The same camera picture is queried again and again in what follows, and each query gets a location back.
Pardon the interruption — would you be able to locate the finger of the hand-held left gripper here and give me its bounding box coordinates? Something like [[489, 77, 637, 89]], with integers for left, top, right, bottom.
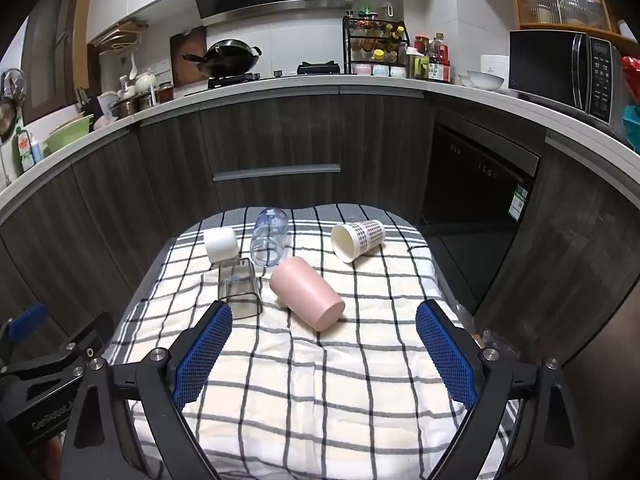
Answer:
[[0, 303, 50, 357], [0, 311, 115, 387]]

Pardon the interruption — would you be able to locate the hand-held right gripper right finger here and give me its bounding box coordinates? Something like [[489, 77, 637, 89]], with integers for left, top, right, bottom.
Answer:
[[415, 299, 586, 480]]

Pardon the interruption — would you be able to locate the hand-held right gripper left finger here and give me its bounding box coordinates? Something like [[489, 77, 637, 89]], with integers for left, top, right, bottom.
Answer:
[[62, 301, 234, 480]]

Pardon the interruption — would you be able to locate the pink cup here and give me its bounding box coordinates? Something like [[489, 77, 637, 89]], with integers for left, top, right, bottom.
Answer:
[[269, 256, 346, 332]]

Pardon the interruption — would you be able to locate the grey transparent square cup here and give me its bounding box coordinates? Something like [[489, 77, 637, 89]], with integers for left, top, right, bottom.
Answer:
[[218, 258, 263, 320]]

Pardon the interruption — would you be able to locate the white cup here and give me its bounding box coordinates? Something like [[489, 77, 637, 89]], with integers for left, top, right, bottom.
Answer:
[[203, 226, 239, 264]]

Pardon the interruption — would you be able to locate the clear bluish plastic cup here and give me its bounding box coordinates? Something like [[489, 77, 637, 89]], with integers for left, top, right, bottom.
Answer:
[[249, 207, 290, 267]]

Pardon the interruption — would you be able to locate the patterned paper cup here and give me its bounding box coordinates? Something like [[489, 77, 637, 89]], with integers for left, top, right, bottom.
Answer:
[[331, 219, 386, 263]]

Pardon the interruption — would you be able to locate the white checked cloth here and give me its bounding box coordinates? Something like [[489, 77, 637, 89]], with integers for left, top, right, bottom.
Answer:
[[107, 203, 521, 480]]

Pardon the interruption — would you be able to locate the black built-in dishwasher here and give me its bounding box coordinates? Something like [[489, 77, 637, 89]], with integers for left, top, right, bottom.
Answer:
[[420, 120, 542, 312]]

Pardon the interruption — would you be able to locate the green dish soap bottle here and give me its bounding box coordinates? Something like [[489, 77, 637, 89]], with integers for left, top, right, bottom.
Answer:
[[12, 127, 32, 174]]

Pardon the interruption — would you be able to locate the green plastic basin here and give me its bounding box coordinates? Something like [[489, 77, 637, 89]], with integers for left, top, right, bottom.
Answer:
[[44, 114, 95, 154]]

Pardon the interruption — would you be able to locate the hanging metal pan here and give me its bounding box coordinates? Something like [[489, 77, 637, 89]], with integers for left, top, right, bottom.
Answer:
[[0, 67, 26, 142]]

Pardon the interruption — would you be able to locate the black knife block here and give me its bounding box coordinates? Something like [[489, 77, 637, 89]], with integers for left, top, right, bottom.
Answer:
[[75, 87, 96, 119]]

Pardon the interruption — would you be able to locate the white jug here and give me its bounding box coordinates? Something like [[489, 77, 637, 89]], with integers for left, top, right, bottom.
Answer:
[[97, 92, 120, 119]]

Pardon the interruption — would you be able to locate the steel pot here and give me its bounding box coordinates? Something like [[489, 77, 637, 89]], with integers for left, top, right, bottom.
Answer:
[[112, 95, 141, 120]]

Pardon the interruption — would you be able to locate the brown wooden door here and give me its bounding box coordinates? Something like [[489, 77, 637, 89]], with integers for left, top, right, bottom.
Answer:
[[22, 0, 94, 126]]

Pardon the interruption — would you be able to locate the large white bowl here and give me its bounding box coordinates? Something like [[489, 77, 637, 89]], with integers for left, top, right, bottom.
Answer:
[[467, 70, 506, 91]]

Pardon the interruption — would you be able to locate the black gas stove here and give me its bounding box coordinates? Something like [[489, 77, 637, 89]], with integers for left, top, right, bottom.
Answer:
[[186, 61, 346, 96]]

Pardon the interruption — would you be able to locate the dark sauce bottle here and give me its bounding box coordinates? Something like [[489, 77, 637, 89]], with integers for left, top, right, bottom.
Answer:
[[429, 33, 451, 82]]

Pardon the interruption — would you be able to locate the white rice cooker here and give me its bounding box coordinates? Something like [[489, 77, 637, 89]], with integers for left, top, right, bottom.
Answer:
[[480, 55, 512, 92]]

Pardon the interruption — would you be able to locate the black wok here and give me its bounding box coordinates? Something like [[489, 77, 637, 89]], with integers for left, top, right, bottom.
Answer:
[[182, 39, 262, 79]]

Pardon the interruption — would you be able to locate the black microwave oven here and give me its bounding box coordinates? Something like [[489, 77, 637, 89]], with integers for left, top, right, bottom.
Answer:
[[509, 30, 626, 126]]

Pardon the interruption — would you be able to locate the brown wooden cutting board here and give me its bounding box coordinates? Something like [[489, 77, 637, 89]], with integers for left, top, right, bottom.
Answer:
[[170, 26, 208, 89]]

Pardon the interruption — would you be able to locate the black spice rack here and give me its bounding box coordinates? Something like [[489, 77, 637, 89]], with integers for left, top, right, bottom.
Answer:
[[343, 16, 411, 77]]

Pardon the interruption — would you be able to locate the red plastic bag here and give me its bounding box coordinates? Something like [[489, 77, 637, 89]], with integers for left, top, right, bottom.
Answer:
[[621, 55, 640, 92]]

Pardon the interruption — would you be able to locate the wall rack with boards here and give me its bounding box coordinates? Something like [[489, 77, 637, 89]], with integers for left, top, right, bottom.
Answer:
[[97, 19, 150, 54]]

